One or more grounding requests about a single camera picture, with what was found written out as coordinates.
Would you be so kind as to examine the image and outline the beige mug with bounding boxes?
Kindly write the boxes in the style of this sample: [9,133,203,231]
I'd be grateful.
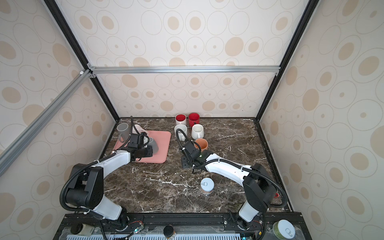
[196,138,208,151]

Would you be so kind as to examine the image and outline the cream speckled mug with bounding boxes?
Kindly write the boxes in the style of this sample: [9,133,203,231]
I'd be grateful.
[174,124,188,142]

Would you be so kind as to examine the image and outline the white ribbed mug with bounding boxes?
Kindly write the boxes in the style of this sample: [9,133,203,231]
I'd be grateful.
[191,124,205,140]

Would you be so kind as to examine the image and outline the white mug red inside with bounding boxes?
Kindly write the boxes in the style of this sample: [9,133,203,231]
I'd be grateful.
[175,114,187,126]

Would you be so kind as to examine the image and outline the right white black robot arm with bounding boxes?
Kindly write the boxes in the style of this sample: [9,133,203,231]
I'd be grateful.
[176,129,288,225]

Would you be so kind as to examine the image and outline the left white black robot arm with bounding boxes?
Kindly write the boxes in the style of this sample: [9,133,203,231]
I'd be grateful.
[59,117,153,231]

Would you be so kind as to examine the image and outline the small grey mug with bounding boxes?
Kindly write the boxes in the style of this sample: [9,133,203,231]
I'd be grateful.
[148,137,159,155]

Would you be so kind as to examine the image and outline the pale pink mug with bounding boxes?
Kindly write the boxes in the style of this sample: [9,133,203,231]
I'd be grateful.
[132,124,149,135]

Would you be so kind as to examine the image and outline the tall dark grey mug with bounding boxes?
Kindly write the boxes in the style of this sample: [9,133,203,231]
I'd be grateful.
[117,123,131,143]

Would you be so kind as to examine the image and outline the pink plastic tray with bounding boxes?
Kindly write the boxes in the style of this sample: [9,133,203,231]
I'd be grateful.
[112,131,171,166]

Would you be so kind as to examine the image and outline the white lidded small can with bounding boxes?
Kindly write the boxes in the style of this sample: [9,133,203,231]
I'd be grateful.
[201,178,215,195]

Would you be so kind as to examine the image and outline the black round knob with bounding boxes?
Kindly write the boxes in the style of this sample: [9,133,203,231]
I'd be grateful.
[163,225,176,240]

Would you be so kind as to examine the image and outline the white plug adapter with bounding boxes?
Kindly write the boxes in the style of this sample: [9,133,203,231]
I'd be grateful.
[71,223,95,237]

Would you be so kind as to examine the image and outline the black base frame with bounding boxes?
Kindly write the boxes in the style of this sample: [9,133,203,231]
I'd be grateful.
[54,212,311,240]

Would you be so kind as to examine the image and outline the horizontal aluminium rail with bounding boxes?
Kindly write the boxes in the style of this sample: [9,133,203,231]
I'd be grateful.
[90,65,280,74]

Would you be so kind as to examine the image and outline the diagonal aluminium rail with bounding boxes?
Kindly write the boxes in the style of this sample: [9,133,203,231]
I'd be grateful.
[1,69,91,175]

